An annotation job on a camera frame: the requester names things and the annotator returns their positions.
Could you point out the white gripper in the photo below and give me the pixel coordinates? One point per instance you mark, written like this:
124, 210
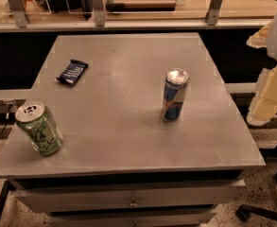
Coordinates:
263, 107

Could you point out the blue silver redbull can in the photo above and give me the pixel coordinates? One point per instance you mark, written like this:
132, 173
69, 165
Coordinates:
176, 83

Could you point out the green soda can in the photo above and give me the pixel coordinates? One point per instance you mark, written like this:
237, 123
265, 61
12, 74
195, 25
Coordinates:
38, 123

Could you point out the grey lower drawer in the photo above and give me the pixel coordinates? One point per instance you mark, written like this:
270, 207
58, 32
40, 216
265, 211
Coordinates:
157, 218

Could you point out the grey drawer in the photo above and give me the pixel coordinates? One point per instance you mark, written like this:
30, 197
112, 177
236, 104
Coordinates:
157, 218
129, 196

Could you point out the dark blue snack wrapper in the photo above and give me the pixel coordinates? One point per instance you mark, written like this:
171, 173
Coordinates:
72, 73

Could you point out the grey upper drawer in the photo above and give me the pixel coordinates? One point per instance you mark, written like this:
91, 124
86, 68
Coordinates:
129, 196

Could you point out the metal railing post right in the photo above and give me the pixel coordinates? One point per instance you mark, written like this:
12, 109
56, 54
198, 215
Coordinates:
212, 14

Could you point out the metal railing post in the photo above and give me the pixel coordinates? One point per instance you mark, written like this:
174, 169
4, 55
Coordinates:
99, 13
18, 13
212, 14

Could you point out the metal railing post middle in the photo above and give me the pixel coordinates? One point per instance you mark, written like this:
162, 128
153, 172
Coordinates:
99, 13

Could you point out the metal railing post left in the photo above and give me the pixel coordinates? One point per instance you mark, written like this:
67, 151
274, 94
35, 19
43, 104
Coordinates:
18, 13

